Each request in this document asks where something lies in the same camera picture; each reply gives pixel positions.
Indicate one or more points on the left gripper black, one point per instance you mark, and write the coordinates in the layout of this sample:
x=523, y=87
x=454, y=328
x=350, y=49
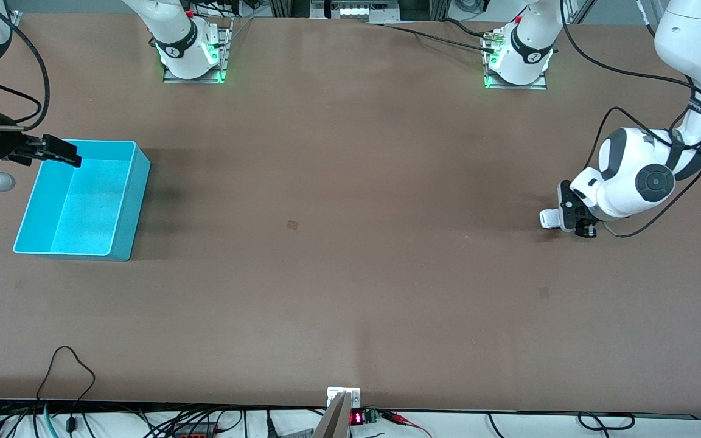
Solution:
x=585, y=229

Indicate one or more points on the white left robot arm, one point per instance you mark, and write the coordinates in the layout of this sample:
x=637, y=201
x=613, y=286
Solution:
x=700, y=42

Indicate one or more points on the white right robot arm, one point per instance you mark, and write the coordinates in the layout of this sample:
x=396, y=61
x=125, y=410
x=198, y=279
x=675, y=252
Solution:
x=171, y=27

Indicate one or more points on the teal plastic bin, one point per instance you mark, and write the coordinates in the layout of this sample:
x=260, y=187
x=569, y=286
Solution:
x=83, y=219

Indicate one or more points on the red clip lead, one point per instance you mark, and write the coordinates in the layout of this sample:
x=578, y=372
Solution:
x=396, y=418

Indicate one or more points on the silver rack with lights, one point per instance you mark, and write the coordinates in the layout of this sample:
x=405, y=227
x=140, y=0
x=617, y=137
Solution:
x=356, y=11

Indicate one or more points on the red LED display module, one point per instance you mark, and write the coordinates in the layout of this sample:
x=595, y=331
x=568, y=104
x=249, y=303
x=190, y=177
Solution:
x=357, y=418

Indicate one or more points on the grey aluminium bar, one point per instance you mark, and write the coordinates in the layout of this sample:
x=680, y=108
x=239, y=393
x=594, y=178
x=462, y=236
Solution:
x=335, y=423

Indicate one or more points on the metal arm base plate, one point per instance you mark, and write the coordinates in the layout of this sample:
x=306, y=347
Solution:
x=521, y=87
x=226, y=55

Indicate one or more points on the aluminium frame post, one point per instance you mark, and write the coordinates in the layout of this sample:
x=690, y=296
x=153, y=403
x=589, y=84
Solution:
x=16, y=18

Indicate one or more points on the white mount bracket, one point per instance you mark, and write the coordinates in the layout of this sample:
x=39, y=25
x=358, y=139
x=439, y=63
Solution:
x=332, y=392

